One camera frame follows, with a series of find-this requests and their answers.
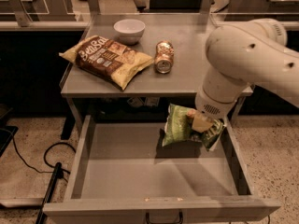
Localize green jalapeno chip bag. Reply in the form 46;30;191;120
162;104;225;150

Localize white bowl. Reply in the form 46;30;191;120
113;19;146;45

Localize orange soda can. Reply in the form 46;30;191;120
154;41;174;74

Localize black floor bar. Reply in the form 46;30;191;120
35;162;64;224

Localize grey counter table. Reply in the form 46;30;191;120
59;12;256;135

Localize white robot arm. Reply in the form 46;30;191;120
195;19;299;119

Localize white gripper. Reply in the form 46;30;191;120
187;89;235;133

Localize black floor cable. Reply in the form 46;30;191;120
0;127;77;183

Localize brown yellow chip bag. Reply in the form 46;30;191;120
59;35;153;91

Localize black drawer handle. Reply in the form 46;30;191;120
145;212;184;224

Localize grey open drawer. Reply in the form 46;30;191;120
43;117;280;224

